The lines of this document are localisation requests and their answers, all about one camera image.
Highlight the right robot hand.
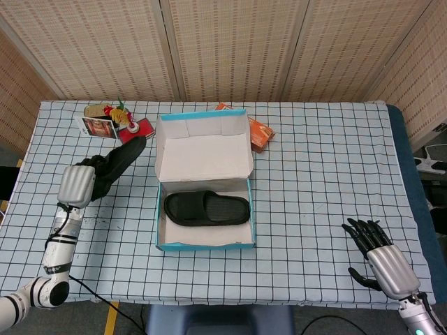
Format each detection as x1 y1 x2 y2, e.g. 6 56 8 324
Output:
341 218 422 301

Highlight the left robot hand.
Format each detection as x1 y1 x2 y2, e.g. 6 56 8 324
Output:
57 156 109 209

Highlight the black slipper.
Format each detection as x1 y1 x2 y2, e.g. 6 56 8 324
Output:
78 135 148 202
163 190 251 228

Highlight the picture card packet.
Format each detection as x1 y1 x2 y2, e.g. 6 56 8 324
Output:
75 115 119 140

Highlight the blue and white shoe box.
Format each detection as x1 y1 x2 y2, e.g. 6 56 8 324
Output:
154 108 258 253

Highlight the orange cardboard box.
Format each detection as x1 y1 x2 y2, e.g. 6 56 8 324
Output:
214 102 277 154

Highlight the gold tin can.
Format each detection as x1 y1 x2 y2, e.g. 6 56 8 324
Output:
84 103 113 119

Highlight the feather shuttlecock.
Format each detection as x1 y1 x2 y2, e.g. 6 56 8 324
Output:
104 96 140 135

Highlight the red card with toy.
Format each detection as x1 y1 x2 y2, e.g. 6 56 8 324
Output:
118 118 155 144

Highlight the woven screen panel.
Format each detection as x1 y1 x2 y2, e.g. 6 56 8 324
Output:
0 0 176 102
365 0 447 151
281 0 434 103
0 26 61 156
166 0 309 103

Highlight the blue checked tablecloth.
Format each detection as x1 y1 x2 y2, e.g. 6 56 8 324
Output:
0 100 438 312

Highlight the blue padded table edge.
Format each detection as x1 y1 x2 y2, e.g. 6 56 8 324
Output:
386 103 447 305

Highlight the white chair base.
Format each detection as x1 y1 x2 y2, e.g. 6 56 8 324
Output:
413 143 447 175

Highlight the blue padded seat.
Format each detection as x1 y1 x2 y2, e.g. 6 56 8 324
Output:
145 306 296 335

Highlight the black floor cable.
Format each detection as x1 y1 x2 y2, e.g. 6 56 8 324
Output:
302 315 368 335

